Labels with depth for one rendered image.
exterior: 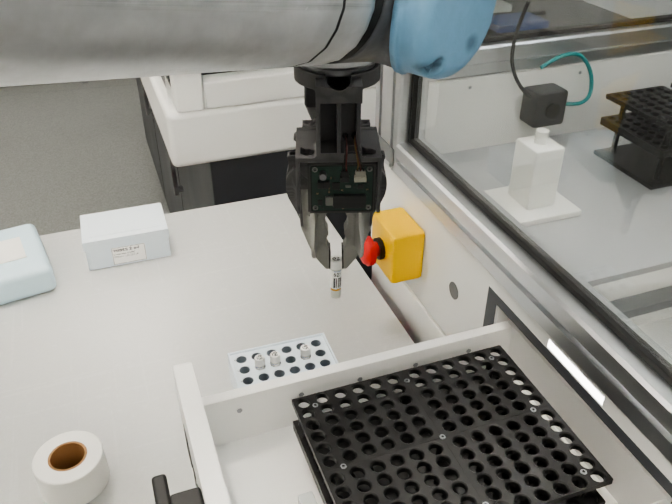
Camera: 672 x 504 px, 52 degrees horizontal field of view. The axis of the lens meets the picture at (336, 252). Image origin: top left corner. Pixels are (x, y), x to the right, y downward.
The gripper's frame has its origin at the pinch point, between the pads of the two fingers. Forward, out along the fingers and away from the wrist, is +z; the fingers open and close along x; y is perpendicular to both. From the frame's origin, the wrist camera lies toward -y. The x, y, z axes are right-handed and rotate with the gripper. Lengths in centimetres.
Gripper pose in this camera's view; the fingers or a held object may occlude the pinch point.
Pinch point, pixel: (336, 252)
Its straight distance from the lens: 68.8
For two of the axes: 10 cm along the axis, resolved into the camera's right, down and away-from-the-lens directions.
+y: 0.3, 5.5, -8.3
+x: 10.0, -0.1, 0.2
